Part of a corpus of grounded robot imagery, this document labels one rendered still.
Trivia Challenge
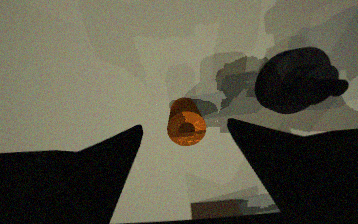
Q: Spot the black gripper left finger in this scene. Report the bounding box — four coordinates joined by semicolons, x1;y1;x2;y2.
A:
0;125;143;224

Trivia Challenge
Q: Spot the orange knob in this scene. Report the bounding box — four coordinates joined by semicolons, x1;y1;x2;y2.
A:
167;98;206;146

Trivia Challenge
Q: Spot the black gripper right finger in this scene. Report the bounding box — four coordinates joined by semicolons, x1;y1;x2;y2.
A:
227;118;358;212

